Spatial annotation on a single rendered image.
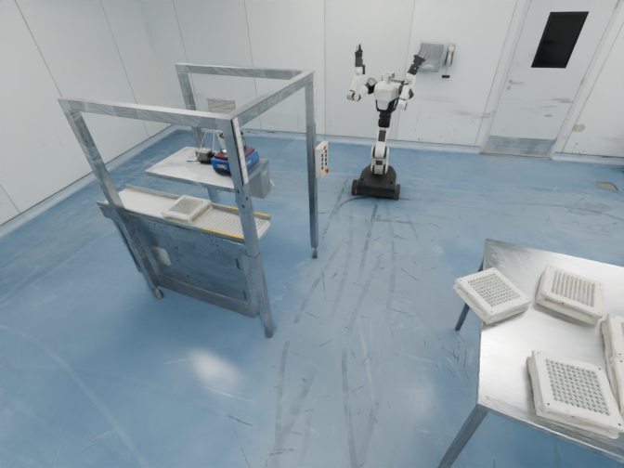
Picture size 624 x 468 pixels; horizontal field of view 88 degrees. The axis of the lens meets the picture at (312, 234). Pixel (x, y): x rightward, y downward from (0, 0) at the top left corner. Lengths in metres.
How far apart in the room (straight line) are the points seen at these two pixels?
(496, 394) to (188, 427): 1.78
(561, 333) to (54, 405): 3.02
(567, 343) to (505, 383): 0.40
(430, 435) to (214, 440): 1.31
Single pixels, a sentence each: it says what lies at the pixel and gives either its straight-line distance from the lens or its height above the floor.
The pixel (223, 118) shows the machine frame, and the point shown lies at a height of 1.70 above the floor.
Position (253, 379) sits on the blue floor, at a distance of 2.51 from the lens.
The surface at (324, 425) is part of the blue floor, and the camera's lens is 2.34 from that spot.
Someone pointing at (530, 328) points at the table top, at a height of 0.88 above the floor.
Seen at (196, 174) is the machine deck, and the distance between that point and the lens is 1.99.
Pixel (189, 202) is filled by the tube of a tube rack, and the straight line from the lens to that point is 2.45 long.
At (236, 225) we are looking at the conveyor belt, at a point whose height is 0.89.
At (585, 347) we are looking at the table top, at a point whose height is 0.88.
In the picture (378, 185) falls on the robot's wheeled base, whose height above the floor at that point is 0.19.
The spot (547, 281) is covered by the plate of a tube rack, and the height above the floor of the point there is 0.95.
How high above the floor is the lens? 2.18
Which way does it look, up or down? 38 degrees down
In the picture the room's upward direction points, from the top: 2 degrees counter-clockwise
